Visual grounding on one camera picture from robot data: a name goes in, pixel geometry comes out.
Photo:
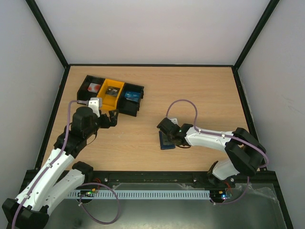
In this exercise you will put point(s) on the black card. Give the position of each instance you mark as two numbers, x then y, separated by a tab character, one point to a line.
112	91

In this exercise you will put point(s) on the black bin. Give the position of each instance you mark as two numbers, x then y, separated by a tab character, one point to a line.
127	107
83	94

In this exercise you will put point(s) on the black bin right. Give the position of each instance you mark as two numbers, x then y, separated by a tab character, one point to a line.
127	107

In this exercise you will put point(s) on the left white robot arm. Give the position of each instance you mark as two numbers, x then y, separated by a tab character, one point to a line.
32	207

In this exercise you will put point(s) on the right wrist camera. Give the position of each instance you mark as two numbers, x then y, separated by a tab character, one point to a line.
173	120

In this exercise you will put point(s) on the black bin left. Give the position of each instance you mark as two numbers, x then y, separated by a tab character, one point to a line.
83	94

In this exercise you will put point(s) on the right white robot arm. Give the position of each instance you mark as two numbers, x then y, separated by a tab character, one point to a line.
245	153

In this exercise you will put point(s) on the black rail base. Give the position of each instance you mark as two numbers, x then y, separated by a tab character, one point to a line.
195	179

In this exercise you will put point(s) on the black enclosure frame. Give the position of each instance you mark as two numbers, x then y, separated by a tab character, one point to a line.
51	39

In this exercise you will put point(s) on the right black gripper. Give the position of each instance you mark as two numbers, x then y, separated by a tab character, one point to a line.
165	129

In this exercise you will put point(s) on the blue card holder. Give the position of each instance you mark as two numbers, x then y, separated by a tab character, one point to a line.
165	144

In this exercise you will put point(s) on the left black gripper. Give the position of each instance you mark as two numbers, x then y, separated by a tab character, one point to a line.
113	122

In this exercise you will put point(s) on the red white card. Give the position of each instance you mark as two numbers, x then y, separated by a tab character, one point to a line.
93	87

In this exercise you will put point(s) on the yellow bin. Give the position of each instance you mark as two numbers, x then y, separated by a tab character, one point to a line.
110	102

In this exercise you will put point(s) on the blue card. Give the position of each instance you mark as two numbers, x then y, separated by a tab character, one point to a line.
132	96

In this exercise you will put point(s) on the white slotted cable duct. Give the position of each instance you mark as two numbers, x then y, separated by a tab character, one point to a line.
143	194

